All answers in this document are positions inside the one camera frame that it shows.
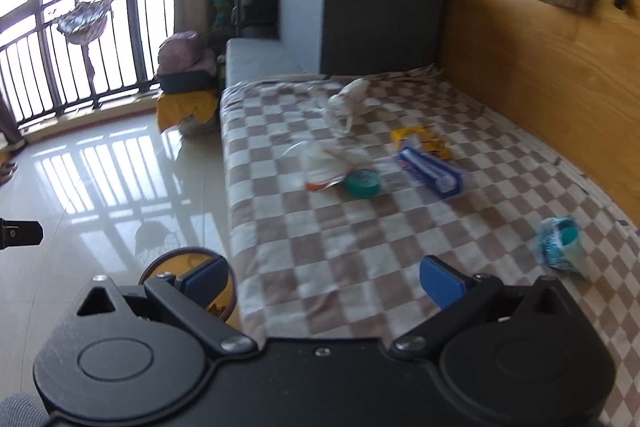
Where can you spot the stacked water bottles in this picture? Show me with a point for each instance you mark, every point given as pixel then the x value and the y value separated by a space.
pixel 222 7

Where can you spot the crumpled teal white wrapper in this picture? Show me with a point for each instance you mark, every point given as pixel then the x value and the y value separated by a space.
pixel 560 247

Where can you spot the brown white checkered blanket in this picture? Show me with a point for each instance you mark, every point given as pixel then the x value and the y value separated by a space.
pixel 350 257

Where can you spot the white plastic bag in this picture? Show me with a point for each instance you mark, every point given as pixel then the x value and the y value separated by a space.
pixel 347 99

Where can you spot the pink cloth bundle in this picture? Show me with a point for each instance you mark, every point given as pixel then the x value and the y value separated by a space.
pixel 180 52

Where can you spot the teal round lid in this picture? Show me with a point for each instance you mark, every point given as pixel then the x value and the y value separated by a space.
pixel 364 183

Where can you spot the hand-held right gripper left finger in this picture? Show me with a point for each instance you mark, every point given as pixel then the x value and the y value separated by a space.
pixel 207 278

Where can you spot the grey fabric storage box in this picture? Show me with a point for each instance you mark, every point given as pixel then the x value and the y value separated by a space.
pixel 370 12

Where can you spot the yellow paper packet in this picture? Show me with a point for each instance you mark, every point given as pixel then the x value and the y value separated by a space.
pixel 420 138

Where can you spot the dark curtain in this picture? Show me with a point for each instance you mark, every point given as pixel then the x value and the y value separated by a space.
pixel 9 122

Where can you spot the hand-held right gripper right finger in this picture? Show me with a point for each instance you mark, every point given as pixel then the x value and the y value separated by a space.
pixel 440 282

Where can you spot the blue tissue packet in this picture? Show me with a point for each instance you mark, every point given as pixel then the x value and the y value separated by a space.
pixel 430 172

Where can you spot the yellow cloth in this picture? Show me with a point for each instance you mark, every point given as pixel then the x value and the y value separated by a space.
pixel 175 107

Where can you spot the black tray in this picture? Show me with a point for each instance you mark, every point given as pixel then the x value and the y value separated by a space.
pixel 187 82

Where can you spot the pair of shoes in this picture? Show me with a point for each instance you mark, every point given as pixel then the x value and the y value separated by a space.
pixel 7 172

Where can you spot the grey bench cushion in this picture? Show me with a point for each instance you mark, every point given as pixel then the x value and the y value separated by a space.
pixel 260 62

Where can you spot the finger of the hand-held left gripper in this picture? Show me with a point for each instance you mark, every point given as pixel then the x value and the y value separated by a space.
pixel 22 233

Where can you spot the hanging net basket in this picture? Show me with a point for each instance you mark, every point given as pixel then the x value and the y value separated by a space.
pixel 82 24

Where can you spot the translucent yellow waste bin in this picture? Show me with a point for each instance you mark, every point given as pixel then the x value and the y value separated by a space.
pixel 172 263

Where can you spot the white printed bag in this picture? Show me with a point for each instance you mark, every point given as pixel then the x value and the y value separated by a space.
pixel 200 127

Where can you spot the black balcony railing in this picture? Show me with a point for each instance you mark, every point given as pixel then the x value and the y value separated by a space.
pixel 50 72

